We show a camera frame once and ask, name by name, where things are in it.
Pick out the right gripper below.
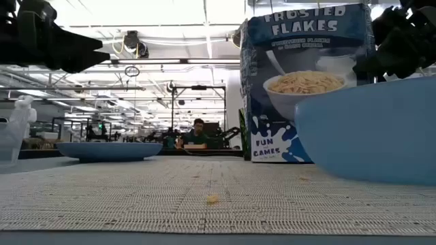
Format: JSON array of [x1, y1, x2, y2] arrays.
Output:
[[353, 0, 436, 79]]

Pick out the beige woven placemat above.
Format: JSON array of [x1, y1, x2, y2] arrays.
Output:
[[0, 157, 436, 236]]

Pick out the white column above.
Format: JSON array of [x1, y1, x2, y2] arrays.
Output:
[[225, 69, 243, 150]]

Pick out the person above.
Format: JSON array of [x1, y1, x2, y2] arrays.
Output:
[[175, 118, 214, 150]]

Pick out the blue plate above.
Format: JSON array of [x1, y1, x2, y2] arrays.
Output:
[[55, 142, 164, 163]]

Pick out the black background frame stand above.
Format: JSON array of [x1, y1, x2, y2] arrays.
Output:
[[171, 84, 227, 130]]

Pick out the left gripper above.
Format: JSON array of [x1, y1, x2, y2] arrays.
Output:
[[16, 0, 111, 74]]

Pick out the blue bowl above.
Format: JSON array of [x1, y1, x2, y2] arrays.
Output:
[[294, 75, 436, 187]]

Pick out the long overhead light bar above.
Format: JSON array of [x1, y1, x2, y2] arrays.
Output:
[[102, 58, 241, 65]]

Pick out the blue frosted flakes cereal box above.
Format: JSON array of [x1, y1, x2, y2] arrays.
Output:
[[239, 2, 375, 164]]

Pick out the black table frame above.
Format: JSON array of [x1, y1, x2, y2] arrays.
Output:
[[18, 148, 245, 160]]

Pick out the clear plastic container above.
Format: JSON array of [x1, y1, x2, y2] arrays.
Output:
[[0, 108, 35, 169]]

